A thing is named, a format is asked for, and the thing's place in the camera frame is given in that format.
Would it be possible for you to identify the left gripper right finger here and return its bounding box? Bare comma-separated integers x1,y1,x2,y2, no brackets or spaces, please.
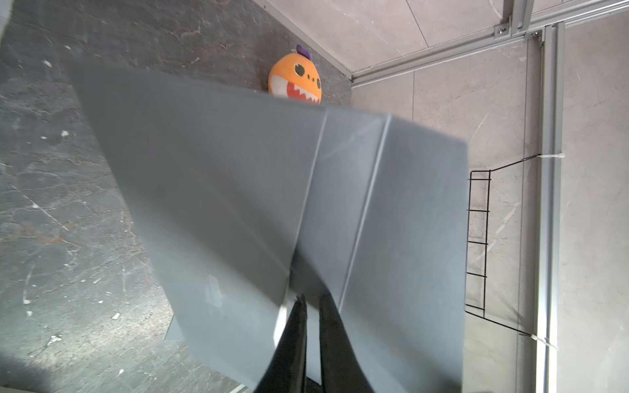
319,293,374,393

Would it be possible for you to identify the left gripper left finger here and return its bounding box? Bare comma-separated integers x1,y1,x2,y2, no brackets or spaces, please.
254,295,307,393

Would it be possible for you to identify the grey envelope gold rose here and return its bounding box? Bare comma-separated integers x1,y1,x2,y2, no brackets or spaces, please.
164,315,185,341

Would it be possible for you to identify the orange shark plush toy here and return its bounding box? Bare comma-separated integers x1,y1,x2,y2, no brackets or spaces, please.
268,44,322,105

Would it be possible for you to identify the black wire hook rack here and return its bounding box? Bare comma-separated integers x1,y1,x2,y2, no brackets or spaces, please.
465,153,565,350

